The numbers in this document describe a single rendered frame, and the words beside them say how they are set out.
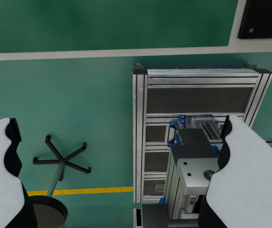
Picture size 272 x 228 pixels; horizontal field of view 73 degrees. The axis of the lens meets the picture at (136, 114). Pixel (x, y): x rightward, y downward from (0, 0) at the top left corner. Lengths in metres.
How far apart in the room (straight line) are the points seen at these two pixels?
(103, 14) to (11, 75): 1.15
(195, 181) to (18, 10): 0.58
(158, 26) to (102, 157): 1.45
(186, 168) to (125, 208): 1.98
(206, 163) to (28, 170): 1.84
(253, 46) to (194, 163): 0.36
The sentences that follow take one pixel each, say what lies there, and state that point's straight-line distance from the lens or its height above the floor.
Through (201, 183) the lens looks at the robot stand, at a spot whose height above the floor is 0.98.
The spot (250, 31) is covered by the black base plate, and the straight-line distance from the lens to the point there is 0.58.
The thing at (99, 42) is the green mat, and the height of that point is 0.75.
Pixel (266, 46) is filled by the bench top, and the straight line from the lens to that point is 0.64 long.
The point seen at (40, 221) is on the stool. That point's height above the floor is 0.56.
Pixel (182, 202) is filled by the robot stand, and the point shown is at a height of 0.98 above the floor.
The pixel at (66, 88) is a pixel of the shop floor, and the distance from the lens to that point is 1.45.
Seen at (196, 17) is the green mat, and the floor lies 0.75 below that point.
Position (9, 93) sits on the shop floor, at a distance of 1.64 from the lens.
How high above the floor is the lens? 1.26
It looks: 58 degrees down
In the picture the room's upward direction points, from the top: 176 degrees clockwise
